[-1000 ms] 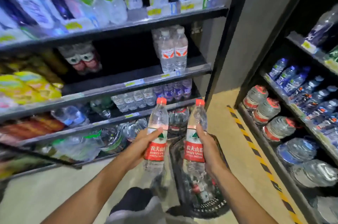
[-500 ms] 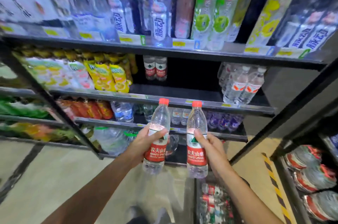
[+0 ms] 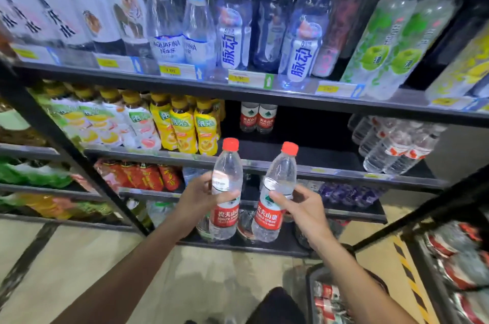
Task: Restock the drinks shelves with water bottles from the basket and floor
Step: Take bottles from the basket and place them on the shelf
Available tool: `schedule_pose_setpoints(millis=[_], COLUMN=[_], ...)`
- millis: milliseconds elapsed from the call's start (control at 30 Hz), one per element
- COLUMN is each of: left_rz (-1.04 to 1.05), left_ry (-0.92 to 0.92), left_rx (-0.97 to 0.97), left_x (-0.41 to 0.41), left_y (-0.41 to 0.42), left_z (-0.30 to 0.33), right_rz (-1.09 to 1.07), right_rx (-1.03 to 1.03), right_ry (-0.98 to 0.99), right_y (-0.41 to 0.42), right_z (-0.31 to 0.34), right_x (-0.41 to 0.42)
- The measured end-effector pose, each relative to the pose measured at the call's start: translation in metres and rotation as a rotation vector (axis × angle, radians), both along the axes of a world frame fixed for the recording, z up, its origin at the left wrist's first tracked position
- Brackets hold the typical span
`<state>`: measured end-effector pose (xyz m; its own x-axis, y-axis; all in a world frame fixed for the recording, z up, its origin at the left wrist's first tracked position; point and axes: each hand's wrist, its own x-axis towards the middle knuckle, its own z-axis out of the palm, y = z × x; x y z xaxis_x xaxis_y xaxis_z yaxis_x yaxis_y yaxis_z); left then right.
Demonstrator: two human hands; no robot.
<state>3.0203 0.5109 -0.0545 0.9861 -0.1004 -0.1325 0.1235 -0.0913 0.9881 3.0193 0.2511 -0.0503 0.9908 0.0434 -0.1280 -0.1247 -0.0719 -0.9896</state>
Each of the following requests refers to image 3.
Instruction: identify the person's left hand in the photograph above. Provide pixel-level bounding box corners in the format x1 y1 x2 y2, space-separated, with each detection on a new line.
174 171 241 238

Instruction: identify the person's right hand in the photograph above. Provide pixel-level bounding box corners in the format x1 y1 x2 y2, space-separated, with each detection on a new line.
269 184 337 251

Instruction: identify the black shopping basket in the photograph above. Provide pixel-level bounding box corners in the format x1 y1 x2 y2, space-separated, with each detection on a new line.
305 245 390 324

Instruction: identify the cluster of white cap bottles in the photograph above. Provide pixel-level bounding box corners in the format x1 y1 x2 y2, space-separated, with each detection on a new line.
347 113 448 175

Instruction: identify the black opposite shelf unit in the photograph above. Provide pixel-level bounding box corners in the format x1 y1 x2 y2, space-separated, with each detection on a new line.
351 167 489 324

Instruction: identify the person's left forearm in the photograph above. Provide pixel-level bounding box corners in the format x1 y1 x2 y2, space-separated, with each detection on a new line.
49 220 196 324

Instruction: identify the person's right forearm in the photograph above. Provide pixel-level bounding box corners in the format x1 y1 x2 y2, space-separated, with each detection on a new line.
311 234 417 324

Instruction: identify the row of small clear water bottles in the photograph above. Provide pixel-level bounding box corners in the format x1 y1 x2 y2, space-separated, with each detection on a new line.
182 166 325 194

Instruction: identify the large red cap water bottle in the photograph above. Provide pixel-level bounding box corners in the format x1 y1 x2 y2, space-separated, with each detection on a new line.
439 251 489 290
454 291 489 324
426 220 482 256

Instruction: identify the tall light blue water bottle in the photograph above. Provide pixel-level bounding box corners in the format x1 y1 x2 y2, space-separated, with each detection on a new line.
182 0 218 80
141 0 186 65

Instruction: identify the green label clear drink bottle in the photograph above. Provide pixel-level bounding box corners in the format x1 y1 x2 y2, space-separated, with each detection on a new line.
366 0 465 101
340 0 425 86

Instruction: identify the pink label drink bottle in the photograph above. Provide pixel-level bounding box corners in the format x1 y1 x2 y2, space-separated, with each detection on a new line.
312 0 371 78

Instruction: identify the yellow label clear drink bottle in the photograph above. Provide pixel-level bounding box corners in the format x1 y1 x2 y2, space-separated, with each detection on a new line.
426 26 489 101

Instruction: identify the row of red wrapped drink bottles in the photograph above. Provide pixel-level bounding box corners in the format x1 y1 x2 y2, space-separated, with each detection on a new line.
93 159 182 193

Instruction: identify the row of yellow cap tea bottles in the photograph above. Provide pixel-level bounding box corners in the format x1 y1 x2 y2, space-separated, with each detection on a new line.
42 81 226 157

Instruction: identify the row of dark blue drink bottles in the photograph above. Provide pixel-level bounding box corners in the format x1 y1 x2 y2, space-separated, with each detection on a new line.
215 0 337 88

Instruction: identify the row of white label drink bottles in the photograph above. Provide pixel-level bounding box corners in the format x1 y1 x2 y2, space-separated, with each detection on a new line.
0 0 152 57

